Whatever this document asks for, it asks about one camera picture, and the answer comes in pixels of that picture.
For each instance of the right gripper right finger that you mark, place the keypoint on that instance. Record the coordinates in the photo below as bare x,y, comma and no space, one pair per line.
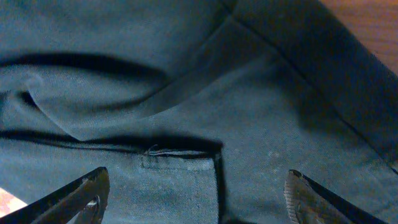
310,203

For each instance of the black t-shirt with logo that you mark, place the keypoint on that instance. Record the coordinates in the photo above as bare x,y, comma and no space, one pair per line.
198,109

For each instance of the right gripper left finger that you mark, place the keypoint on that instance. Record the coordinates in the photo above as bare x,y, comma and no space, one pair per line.
84,200

